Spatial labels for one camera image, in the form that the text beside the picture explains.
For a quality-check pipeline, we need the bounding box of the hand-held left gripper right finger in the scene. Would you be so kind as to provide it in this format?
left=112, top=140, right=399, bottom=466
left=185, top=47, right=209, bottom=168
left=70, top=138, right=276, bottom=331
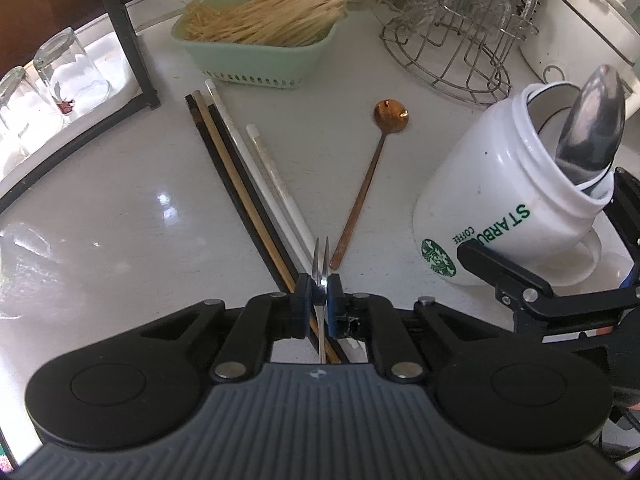
left=325, top=274, right=505, bottom=382

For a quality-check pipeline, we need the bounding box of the green plastic basket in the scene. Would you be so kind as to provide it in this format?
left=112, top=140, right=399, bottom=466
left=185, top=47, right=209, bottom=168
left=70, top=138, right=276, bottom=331
left=171, top=0, right=351, bottom=89

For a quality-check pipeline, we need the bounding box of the brown cutting board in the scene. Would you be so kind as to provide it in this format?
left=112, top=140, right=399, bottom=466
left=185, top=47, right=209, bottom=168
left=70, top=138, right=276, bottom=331
left=0, top=0, right=181, bottom=78

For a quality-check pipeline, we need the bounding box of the wire cup rack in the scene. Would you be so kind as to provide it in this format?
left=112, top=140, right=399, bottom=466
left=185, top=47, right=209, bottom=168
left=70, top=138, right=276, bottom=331
left=379, top=0, right=541, bottom=107

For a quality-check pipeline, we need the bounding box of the clear glass goblet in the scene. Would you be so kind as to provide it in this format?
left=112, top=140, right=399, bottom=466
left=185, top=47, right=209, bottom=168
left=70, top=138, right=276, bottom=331
left=465, top=0, right=540, bottom=38

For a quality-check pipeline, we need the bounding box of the large metal spoon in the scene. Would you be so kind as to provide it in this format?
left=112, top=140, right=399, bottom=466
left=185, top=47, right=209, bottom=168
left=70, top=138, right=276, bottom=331
left=555, top=64, right=627, bottom=187

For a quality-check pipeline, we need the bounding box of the wooden chopstick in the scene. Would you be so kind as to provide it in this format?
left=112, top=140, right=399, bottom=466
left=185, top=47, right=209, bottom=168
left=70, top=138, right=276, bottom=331
left=192, top=90, right=340, bottom=365

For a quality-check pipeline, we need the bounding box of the white electric cooker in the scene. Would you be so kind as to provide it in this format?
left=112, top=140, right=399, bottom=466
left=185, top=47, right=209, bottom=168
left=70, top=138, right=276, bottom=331
left=520, top=0, right=640, bottom=111

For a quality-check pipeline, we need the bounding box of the rose gold spoon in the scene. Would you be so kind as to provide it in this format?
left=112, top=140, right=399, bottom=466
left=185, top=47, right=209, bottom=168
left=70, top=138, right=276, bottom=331
left=330, top=99, right=412, bottom=270

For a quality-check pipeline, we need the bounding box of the clear drinking glass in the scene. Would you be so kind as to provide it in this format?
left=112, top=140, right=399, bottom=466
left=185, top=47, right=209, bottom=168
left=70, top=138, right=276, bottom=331
left=0, top=66, right=51, bottom=161
left=34, top=27, right=112, bottom=116

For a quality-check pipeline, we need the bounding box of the white chopstick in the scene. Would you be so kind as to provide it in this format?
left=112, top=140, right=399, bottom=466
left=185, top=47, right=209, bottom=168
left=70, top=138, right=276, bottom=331
left=245, top=124, right=318, bottom=256
left=204, top=79, right=313, bottom=273

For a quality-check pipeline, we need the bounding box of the bundle of bamboo skewers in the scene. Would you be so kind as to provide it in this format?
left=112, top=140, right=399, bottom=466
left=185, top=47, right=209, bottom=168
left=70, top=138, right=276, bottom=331
left=182, top=0, right=351, bottom=47

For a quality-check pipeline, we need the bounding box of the white tray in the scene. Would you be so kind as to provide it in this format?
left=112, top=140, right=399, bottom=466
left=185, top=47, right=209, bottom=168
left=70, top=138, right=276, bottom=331
left=0, top=35, right=143, bottom=186

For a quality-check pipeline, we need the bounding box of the metal fork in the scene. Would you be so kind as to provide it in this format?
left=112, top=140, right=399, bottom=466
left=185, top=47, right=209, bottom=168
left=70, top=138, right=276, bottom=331
left=311, top=236, right=331, bottom=366

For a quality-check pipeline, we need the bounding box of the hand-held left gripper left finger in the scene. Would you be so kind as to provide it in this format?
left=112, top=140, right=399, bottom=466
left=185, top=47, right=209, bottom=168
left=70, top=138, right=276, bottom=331
left=141, top=274, right=315, bottom=382

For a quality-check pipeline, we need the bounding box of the black chopstick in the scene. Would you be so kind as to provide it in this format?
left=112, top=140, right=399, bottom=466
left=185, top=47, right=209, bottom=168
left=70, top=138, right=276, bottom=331
left=206, top=104, right=347, bottom=365
left=184, top=92, right=301, bottom=293

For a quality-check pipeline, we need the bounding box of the white mug with green print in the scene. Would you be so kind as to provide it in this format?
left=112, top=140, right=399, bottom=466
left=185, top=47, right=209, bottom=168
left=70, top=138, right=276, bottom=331
left=412, top=81, right=632, bottom=287

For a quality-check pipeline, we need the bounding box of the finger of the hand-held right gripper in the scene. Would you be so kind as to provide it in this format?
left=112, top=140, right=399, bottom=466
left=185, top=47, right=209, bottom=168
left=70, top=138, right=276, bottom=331
left=602, top=167, right=640, bottom=262
left=457, top=242, right=640, bottom=320

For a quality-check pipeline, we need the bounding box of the black metal rack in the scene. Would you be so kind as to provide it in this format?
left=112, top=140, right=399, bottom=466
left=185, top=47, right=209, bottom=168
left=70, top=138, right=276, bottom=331
left=0, top=0, right=162, bottom=216

